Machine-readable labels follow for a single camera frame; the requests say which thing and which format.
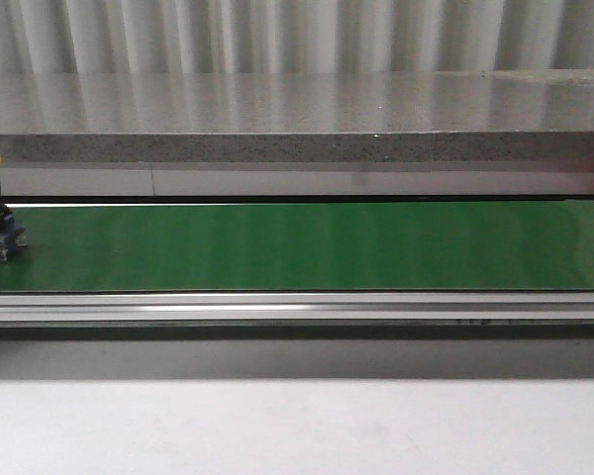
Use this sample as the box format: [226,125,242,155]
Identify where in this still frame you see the green conveyor belt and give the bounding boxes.
[0,200,594,293]

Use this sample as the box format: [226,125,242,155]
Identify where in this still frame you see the grey speckled stone counter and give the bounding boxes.
[0,70,594,163]

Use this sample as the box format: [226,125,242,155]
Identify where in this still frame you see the white conveyor back rail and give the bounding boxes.
[0,162,594,198]

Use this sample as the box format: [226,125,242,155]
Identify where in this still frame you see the aluminium conveyor front rail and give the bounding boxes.
[0,290,594,328]

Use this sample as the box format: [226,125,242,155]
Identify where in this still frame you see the white pleated curtain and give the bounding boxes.
[0,1,594,73]

